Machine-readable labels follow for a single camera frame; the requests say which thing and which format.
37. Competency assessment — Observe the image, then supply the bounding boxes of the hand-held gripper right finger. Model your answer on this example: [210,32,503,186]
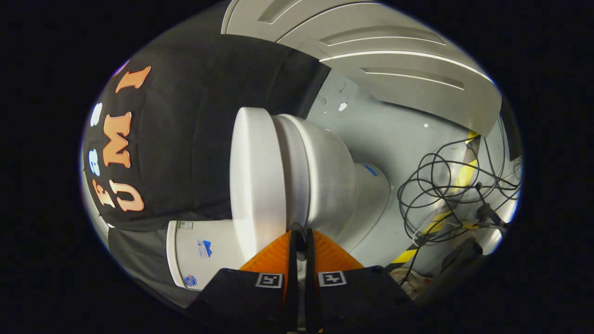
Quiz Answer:
[304,229,418,334]

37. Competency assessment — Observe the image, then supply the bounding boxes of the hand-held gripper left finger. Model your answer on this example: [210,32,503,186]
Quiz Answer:
[186,230,300,334]

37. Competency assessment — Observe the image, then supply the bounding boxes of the white toilet lid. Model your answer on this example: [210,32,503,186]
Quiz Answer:
[230,107,289,261]

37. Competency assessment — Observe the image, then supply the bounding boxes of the white toilet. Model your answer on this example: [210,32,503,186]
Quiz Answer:
[166,114,391,291]

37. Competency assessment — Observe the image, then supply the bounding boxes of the yellow black floor tape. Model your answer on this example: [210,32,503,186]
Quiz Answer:
[391,130,481,265]

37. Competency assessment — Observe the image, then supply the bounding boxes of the black backdrop cloth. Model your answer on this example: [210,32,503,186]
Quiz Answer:
[83,35,331,308]

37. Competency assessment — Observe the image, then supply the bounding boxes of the white drawer cabinet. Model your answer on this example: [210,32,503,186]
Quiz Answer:
[221,0,503,137]

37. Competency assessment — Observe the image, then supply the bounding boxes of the black floor cables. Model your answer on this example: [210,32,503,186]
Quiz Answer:
[397,118,523,286]

